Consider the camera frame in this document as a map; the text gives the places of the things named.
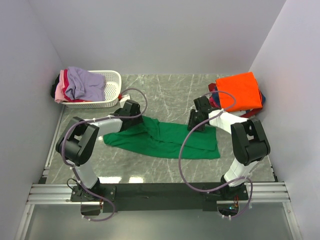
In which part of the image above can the aluminium rail frame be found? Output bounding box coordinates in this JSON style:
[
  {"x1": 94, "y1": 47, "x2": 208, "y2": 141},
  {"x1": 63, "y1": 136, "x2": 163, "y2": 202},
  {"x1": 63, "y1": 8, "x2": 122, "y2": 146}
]
[{"x1": 13, "y1": 109, "x2": 305, "y2": 240}]

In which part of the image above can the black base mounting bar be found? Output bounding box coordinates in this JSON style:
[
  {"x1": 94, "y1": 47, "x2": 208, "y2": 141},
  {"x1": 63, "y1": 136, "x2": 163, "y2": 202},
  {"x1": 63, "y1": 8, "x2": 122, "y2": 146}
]
[{"x1": 69, "y1": 181, "x2": 251, "y2": 214}]

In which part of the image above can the dark red folded t shirt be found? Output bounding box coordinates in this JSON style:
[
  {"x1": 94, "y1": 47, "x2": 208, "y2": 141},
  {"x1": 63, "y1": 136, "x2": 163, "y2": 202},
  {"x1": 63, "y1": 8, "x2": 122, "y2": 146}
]
[{"x1": 208, "y1": 83, "x2": 266, "y2": 118}]

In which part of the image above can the black t shirt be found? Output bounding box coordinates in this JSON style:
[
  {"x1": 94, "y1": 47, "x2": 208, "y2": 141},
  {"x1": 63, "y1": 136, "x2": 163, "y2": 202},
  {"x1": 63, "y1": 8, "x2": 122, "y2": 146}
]
[{"x1": 50, "y1": 75, "x2": 60, "y2": 99}]

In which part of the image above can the magenta t shirt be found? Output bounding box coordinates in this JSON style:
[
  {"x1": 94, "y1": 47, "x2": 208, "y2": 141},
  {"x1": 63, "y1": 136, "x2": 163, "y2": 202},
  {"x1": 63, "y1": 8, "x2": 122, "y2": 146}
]
[{"x1": 63, "y1": 66, "x2": 95, "y2": 103}]

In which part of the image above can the white plastic laundry basket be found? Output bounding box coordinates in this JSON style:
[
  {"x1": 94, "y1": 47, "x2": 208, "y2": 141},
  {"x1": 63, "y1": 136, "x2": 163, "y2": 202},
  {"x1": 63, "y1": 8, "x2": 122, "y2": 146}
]
[{"x1": 61, "y1": 70, "x2": 122, "y2": 109}]

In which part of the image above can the green t shirt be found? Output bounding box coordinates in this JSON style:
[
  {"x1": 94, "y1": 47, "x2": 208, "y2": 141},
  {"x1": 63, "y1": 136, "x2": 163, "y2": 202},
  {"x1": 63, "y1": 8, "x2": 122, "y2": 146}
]
[{"x1": 103, "y1": 116, "x2": 221, "y2": 160}]

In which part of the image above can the orange folded t shirt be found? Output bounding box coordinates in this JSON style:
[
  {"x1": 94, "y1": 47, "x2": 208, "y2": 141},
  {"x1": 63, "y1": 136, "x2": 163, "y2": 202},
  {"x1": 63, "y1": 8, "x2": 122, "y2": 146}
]
[{"x1": 215, "y1": 72, "x2": 263, "y2": 112}]

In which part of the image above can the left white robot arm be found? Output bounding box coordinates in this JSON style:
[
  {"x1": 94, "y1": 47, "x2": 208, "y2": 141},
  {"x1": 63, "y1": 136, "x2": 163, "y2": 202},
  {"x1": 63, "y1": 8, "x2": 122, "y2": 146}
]
[{"x1": 55, "y1": 100, "x2": 143, "y2": 201}]

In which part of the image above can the pink t shirt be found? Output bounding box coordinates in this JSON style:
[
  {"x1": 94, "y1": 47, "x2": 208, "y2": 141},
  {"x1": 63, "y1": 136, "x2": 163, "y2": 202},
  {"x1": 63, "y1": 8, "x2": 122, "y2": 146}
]
[{"x1": 54, "y1": 70, "x2": 67, "y2": 103}]

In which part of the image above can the lilac t shirt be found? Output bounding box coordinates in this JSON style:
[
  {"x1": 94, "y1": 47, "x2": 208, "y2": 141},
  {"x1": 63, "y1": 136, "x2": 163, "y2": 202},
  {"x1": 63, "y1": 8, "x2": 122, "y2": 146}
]
[{"x1": 64, "y1": 66, "x2": 105, "y2": 102}]

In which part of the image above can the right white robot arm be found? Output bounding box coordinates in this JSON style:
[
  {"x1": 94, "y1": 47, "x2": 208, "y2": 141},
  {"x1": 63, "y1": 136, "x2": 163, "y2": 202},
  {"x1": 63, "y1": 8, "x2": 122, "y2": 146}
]
[{"x1": 188, "y1": 96, "x2": 271, "y2": 200}]

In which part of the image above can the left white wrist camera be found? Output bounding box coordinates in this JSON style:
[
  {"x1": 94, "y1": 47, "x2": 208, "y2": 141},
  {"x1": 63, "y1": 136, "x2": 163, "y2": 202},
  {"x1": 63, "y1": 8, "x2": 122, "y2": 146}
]
[{"x1": 118, "y1": 94, "x2": 131, "y2": 108}]

